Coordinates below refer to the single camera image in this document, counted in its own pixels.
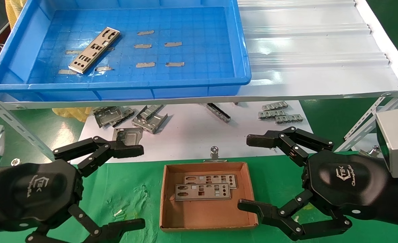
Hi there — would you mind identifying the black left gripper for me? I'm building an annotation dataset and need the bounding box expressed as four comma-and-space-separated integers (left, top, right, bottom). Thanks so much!
0, 159, 146, 243

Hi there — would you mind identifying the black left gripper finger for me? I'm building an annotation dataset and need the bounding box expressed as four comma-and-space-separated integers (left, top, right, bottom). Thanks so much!
53, 136, 144, 178

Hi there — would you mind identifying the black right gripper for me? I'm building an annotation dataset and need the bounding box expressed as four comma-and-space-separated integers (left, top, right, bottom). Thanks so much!
238, 127, 392, 242

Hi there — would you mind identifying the silver I/O shield plate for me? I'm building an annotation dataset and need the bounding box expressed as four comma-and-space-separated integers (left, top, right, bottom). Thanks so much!
68, 27, 120, 74
175, 183, 231, 201
184, 174, 237, 189

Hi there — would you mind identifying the brown cardboard box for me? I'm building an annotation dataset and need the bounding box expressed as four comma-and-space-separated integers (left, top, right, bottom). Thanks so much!
159, 161, 258, 233

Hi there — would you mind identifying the blue plastic tray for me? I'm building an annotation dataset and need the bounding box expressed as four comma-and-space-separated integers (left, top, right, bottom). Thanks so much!
0, 0, 252, 101

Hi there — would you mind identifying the green table cloth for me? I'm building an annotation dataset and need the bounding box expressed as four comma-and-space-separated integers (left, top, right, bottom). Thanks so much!
0, 154, 398, 243

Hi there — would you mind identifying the small grey connector strip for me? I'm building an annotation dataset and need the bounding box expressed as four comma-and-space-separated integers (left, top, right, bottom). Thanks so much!
258, 110, 286, 119
262, 102, 289, 111
275, 115, 303, 125

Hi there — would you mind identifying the white flat shelf board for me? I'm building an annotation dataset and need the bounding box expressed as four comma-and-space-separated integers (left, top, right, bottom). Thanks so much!
79, 100, 314, 164

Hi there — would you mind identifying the long silver metal bar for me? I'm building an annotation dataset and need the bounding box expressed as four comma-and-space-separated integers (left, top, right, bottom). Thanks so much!
204, 103, 231, 123

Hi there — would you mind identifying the white metal shelf rack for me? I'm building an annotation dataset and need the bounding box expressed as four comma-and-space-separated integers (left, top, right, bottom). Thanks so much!
0, 0, 398, 162

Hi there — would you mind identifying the grey stamped metal bracket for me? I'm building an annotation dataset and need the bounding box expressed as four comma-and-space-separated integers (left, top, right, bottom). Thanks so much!
93, 106, 136, 129
112, 127, 144, 146
132, 105, 168, 134

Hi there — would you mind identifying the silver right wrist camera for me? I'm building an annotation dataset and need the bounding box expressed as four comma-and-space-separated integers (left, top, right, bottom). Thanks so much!
375, 108, 398, 178

